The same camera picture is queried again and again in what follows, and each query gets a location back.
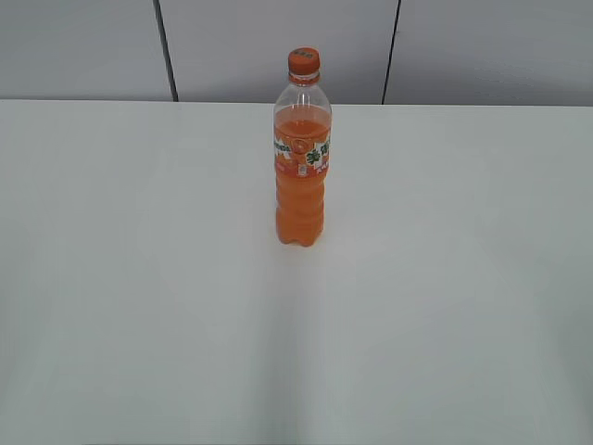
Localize orange soda plastic bottle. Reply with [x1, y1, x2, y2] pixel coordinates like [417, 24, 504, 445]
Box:
[272, 71, 332, 247]

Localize orange bottle cap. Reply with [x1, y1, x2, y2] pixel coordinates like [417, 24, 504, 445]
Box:
[287, 46, 321, 76]

